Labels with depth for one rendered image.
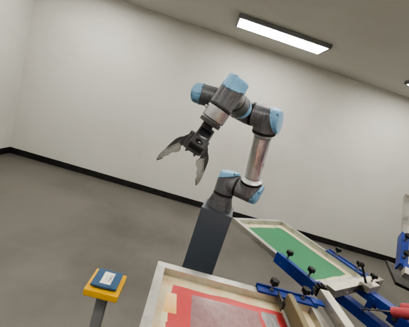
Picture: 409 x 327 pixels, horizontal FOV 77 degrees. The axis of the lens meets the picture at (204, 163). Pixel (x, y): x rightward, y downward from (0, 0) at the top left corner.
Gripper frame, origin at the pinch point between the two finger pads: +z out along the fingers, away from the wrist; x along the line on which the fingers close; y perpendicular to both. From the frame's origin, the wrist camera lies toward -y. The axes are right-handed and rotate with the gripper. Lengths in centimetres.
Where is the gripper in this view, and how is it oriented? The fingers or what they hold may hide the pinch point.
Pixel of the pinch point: (175, 173)
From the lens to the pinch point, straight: 82.3
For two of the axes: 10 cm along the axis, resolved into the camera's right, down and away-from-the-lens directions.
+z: -5.6, 8.1, 1.6
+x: -8.3, -5.5, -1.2
